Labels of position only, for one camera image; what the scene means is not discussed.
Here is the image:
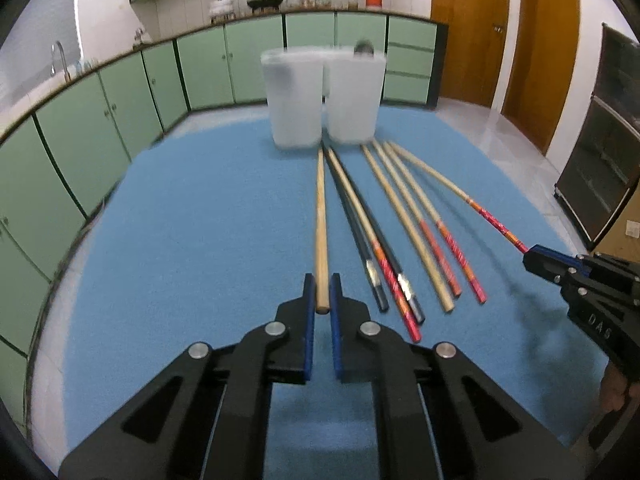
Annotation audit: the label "wooden door with handle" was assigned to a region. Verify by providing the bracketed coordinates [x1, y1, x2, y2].
[430, 0, 511, 109]

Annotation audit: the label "white two-compartment utensil holder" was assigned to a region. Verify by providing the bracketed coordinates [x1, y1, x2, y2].
[260, 46, 387, 149]

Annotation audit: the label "black chopstick silver band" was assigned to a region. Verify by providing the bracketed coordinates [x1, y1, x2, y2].
[327, 146, 426, 323]
[321, 141, 390, 312]

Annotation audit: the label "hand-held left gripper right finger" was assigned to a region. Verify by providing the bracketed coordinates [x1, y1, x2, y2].
[330, 272, 586, 480]

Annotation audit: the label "metal kitchen faucet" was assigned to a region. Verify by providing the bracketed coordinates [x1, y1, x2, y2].
[49, 40, 71, 81]

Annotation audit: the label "wooden chopstick red patterned end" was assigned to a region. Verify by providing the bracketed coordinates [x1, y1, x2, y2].
[389, 141, 530, 255]
[382, 141, 488, 306]
[326, 148, 422, 343]

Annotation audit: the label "blue table mat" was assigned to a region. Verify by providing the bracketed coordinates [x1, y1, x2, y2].
[64, 104, 610, 480]

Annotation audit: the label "wooden chopstick orange striped end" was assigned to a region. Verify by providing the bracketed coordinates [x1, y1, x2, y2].
[372, 141, 463, 298]

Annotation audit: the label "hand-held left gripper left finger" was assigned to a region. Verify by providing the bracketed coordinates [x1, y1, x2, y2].
[59, 272, 317, 480]

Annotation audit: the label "plain wooden chopstick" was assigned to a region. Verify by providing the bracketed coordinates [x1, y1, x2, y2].
[314, 148, 332, 315]
[361, 144, 455, 313]

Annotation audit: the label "black glass-door cabinet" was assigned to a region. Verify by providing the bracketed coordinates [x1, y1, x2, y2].
[553, 22, 640, 252]

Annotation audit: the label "plain wooden door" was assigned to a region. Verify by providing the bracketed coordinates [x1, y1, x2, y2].
[501, 0, 581, 157]

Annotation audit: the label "green lower kitchen cabinets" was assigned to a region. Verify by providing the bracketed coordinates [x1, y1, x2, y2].
[0, 11, 449, 406]

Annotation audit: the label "cardboard box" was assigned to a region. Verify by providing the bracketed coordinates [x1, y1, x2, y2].
[599, 204, 640, 257]

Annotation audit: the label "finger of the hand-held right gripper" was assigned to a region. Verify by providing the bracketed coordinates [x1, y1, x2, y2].
[522, 244, 576, 286]
[575, 252, 640, 282]

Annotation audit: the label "person's right hand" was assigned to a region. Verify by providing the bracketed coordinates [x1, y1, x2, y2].
[597, 361, 629, 414]

